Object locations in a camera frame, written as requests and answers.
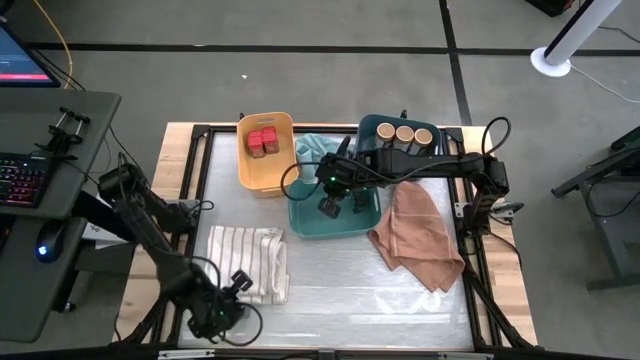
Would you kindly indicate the light blue cloth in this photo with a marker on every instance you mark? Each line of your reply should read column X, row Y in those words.
column 312, row 147

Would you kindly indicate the backlit black keyboard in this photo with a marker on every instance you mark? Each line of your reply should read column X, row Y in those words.
column 22, row 180

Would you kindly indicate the red spice jar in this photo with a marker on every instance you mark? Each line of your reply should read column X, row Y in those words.
column 270, row 140
column 256, row 145

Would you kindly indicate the grey desk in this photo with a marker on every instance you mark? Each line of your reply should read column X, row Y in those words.
column 30, row 300

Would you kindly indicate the black table frame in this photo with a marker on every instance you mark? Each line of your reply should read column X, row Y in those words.
column 480, row 300

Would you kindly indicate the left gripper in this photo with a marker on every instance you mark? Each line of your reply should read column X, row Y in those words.
column 217, row 315

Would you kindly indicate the black computer mouse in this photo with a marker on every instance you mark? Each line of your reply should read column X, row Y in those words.
column 49, row 242

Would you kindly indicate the yellow plastic bin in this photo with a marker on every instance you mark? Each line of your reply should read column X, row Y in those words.
column 260, row 175

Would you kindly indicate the white pole on round base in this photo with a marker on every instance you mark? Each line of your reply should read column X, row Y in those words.
column 575, row 35

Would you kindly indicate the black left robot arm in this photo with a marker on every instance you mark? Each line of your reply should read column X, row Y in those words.
column 150, row 235

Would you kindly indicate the small black block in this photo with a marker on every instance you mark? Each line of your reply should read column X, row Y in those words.
column 330, row 209

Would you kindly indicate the white striped towel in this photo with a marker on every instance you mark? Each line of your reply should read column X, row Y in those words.
column 235, row 250

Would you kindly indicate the black clamp with silver rods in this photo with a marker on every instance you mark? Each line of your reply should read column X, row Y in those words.
column 62, row 132

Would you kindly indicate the teal plastic bin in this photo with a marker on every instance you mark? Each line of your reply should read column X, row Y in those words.
column 310, row 222

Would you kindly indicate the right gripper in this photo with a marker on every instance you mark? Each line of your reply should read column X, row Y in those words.
column 340, row 172

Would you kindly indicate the blue-grey plastic bin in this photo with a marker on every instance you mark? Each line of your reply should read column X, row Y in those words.
column 367, row 132

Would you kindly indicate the computer monitor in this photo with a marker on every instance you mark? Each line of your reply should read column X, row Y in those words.
column 20, row 60

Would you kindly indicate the salmon pink cloth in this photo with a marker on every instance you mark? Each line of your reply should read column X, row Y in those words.
column 420, row 240

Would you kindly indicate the dark metal desk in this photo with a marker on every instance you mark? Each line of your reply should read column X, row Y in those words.
column 615, row 225

